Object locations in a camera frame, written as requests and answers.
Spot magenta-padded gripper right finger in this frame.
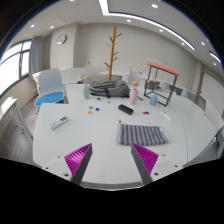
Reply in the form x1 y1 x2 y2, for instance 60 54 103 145
130 143 183 186

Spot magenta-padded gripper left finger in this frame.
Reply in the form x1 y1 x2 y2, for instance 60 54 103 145
41 143 94 186

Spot grey striped towel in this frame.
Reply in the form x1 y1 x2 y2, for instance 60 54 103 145
116 123 170 146

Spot white remote control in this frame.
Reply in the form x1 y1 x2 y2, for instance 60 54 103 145
48 115 70 131

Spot white flat bar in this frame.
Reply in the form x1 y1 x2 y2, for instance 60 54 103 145
160 110 173 122

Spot black rectangular case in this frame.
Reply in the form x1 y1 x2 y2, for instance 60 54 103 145
117 104 135 116

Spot blue vase with flowers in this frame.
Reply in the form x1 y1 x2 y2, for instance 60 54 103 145
148 74 166 107

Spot pink vase with flowers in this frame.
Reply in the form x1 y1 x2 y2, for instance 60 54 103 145
128 68 143 105

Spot black and white marker pen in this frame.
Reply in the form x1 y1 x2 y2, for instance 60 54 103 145
96 97 111 104

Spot green vase with dried stems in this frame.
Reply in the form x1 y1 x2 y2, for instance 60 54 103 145
80 60 93 100

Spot grey backpack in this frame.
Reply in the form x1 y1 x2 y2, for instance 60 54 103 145
89 79 131 99

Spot white chair with blue seat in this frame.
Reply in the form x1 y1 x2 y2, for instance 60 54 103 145
34 68 67 108

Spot white side desk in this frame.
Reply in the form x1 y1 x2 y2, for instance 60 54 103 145
0 96 34 141

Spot black-framed orange-topped side table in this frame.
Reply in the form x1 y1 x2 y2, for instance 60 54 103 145
143 62 181 108

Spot wooden coat rack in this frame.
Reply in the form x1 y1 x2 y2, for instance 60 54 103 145
104 25 123 82

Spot grey curtain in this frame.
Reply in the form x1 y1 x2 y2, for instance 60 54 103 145
29 35 44 81

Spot window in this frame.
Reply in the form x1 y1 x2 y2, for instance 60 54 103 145
0 39 33 98

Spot ceiling lights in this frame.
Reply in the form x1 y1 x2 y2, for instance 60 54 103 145
28 0 223 64

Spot round wall clock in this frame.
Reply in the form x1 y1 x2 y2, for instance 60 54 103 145
56 34 68 46

